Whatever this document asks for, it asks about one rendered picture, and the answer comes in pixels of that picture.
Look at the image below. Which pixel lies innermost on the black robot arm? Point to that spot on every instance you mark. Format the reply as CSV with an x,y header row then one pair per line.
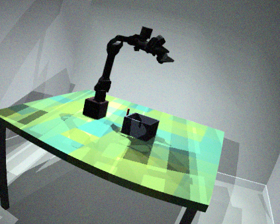
x,y
138,41

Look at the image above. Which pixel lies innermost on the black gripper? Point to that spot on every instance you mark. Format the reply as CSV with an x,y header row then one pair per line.
x,y
154,47

